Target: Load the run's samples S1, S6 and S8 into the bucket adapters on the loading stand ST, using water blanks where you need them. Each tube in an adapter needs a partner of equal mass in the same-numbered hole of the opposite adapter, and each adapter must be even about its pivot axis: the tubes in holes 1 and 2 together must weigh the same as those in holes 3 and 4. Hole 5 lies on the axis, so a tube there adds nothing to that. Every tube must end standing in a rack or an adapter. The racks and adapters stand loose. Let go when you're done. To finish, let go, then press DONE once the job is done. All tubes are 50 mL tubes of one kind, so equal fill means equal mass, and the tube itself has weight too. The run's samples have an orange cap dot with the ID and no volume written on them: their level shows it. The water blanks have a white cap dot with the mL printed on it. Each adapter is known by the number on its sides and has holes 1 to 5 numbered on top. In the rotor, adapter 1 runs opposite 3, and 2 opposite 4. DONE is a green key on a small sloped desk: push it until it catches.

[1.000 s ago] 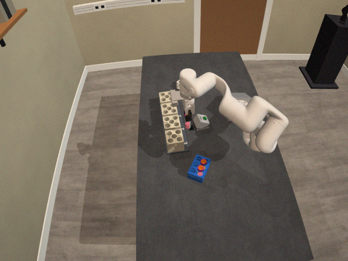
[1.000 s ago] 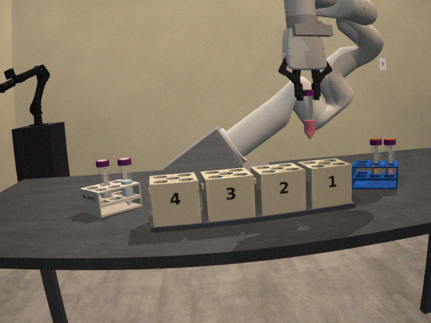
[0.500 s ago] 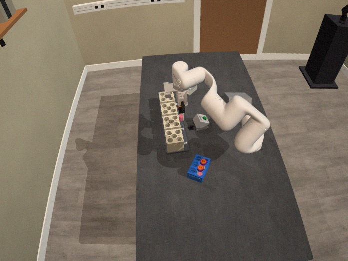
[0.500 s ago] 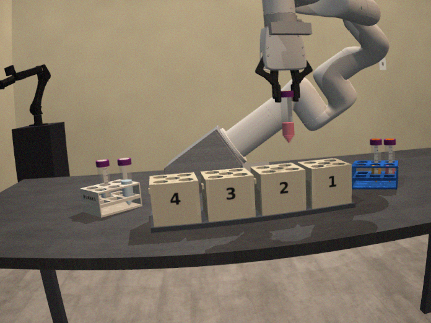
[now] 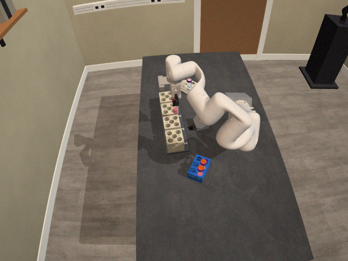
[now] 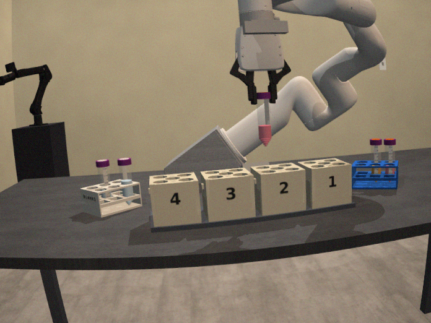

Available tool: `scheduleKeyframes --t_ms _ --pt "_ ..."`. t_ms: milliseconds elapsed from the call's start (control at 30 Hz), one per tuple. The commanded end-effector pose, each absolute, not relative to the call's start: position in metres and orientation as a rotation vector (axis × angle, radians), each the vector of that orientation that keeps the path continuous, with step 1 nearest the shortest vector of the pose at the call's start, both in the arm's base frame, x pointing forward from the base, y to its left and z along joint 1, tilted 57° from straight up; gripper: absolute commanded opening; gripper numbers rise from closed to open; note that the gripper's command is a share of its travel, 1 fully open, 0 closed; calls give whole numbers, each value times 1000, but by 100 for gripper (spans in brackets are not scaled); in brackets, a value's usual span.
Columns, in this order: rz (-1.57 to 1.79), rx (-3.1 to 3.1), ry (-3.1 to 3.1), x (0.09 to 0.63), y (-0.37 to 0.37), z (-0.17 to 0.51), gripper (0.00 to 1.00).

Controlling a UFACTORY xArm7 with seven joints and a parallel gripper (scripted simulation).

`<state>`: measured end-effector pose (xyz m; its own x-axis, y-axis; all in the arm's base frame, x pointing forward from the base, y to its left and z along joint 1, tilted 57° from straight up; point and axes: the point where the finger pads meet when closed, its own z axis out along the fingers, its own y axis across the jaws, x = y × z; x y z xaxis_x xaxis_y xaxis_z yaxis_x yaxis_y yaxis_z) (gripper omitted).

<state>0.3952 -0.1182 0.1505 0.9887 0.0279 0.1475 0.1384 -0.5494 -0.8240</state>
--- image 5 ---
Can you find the blue tube rack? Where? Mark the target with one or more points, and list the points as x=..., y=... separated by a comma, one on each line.
x=193, y=171

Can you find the beige tube rack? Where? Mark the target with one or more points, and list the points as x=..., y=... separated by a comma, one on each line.
x=184, y=86

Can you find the beige bucket adapter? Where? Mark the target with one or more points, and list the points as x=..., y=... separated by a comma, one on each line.
x=174, y=140
x=165, y=97
x=167, y=109
x=171, y=122

